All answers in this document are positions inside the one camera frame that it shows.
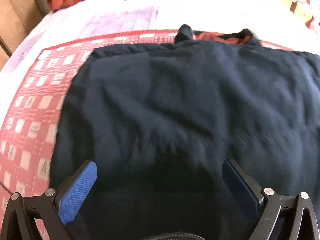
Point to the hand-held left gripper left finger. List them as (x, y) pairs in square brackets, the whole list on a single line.
[(77, 192)]

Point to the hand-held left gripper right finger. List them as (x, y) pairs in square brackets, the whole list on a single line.
[(240, 187)]

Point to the red checked blanket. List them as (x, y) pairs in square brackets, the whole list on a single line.
[(32, 105)]

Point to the wooden wardrobe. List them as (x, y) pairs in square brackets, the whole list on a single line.
[(17, 12)]

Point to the wooden nightstand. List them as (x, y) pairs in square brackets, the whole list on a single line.
[(292, 5)]

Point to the pastel patchwork bed sheet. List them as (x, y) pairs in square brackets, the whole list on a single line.
[(112, 12)]

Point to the navy blue padded jacket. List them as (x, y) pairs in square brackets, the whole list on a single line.
[(187, 105)]

